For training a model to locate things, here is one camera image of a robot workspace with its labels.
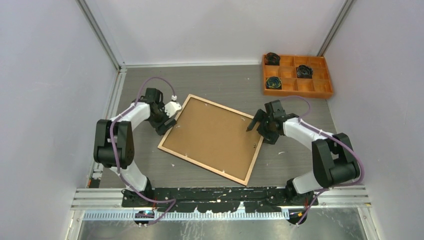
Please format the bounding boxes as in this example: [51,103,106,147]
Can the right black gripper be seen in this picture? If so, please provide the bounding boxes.
[246,109,279,145]

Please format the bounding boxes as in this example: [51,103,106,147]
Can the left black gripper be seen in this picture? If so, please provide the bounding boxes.
[149,102,178,136]

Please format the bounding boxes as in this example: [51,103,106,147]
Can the brown backing board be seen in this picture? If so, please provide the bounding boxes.
[160,97,262,182]

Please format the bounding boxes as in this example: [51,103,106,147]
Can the wooden picture frame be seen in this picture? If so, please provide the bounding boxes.
[157,93,265,187]

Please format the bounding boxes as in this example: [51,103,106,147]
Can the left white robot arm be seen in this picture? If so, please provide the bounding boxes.
[93,88,182,207]

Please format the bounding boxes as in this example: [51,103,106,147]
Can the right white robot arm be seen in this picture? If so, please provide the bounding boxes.
[246,100,362,205]

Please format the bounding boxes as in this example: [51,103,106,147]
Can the black green tape roll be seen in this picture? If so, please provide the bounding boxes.
[265,76,282,90]

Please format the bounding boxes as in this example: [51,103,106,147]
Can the black tape roll back left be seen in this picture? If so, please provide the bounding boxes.
[264,52,281,66]

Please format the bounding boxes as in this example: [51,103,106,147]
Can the black tape roll middle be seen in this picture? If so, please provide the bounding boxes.
[296,64,314,79]

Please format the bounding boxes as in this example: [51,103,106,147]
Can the orange compartment tray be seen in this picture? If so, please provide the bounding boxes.
[261,54,334,99]

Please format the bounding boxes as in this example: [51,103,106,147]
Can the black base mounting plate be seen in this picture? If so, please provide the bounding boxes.
[121,186,315,213]

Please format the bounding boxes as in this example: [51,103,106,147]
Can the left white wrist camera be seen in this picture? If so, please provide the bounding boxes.
[164,95,182,118]

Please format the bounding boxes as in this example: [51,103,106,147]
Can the aluminium front rail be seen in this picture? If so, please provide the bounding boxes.
[71,185,372,223]

